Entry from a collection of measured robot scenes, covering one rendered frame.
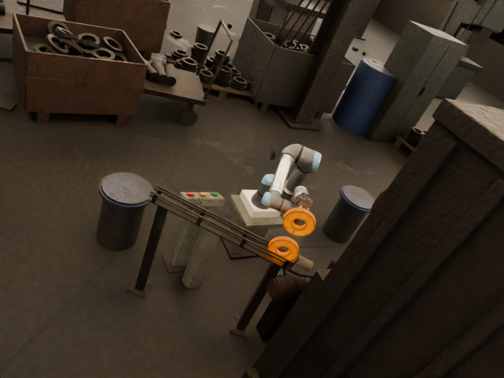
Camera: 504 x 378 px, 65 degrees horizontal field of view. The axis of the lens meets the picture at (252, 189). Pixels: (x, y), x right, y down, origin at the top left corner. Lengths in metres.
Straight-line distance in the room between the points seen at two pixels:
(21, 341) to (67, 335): 0.20
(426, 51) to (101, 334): 4.59
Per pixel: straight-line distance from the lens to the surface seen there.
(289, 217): 1.90
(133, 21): 5.18
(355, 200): 3.34
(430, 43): 5.43
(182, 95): 4.01
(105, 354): 2.32
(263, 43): 5.01
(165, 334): 2.42
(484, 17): 9.61
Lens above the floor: 2.02
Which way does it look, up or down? 34 degrees down
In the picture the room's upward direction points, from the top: 24 degrees clockwise
